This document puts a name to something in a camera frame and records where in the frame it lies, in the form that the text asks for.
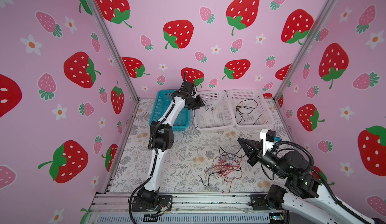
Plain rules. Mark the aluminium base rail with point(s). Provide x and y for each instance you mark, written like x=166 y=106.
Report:
x=202 y=208

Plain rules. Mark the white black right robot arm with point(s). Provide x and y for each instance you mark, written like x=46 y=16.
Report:
x=305 y=192

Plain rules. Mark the teal plastic basket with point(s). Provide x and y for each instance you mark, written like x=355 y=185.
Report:
x=162 y=102

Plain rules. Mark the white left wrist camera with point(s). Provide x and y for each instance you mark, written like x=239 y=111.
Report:
x=188 y=86

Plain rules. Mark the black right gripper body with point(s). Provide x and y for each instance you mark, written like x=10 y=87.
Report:
x=254 y=159

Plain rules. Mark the white middle plastic basket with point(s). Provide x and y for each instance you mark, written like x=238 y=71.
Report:
x=216 y=115

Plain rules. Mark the aluminium right corner post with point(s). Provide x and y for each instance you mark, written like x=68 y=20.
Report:
x=318 y=23

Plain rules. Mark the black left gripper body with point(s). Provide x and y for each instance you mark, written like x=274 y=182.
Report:
x=194 y=103

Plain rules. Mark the aluminium corner post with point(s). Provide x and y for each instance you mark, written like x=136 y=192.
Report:
x=112 y=47
x=318 y=23

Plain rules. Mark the aluminium left corner post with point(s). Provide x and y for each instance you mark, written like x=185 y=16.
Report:
x=112 y=47

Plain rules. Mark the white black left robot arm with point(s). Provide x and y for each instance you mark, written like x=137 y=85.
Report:
x=161 y=140

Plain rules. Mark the white right plastic basket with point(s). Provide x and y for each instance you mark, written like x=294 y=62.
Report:
x=250 y=110

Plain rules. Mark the white plastic basket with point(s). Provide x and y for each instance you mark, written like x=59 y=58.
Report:
x=216 y=115
x=250 y=110

